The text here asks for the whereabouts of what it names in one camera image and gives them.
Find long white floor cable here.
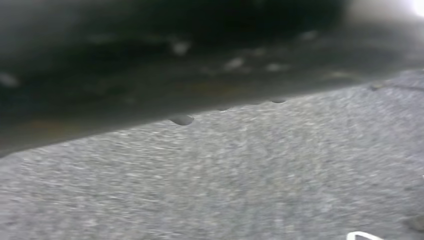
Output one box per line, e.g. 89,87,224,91
346,231,385,240

